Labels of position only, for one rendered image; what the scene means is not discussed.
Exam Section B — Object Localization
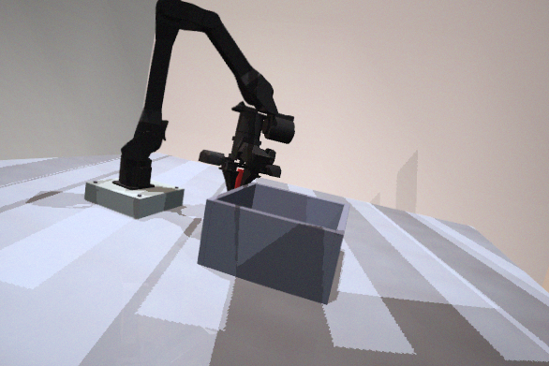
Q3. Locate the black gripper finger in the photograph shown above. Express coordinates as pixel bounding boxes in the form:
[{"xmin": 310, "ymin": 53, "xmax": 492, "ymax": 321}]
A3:
[
  {"xmin": 218, "ymin": 167, "xmax": 239, "ymax": 192},
  {"xmin": 240, "ymin": 172, "xmax": 261, "ymax": 186}
]

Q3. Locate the red peg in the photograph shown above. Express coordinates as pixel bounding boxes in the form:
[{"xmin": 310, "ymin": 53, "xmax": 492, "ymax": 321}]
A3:
[{"xmin": 234, "ymin": 168, "xmax": 244, "ymax": 189}]

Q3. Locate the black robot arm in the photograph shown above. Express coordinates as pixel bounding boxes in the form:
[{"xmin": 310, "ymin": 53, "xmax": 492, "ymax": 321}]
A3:
[{"xmin": 112, "ymin": 0, "xmax": 295, "ymax": 190}]

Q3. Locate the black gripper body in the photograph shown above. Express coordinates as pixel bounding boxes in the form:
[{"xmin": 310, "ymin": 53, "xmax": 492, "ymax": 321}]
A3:
[{"xmin": 199, "ymin": 131, "xmax": 281, "ymax": 178}]

